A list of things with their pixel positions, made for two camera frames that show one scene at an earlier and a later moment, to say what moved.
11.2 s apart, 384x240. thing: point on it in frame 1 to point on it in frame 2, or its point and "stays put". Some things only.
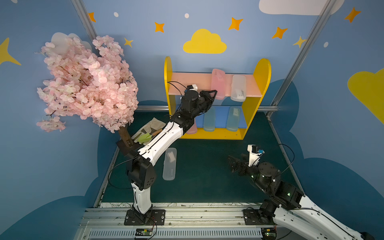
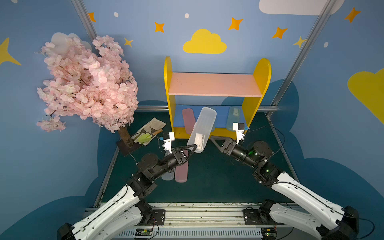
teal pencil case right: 233,118 stays put
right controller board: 269,233 stays put
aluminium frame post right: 304,53 stays put
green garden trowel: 146,137 stays put
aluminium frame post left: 84,16 stays put
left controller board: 143,233 stays put
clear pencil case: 238,88 to 203,129
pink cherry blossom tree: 90,78 stays put
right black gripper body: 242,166 to 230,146
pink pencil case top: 218,83 to 181,171
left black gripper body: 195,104 to 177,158
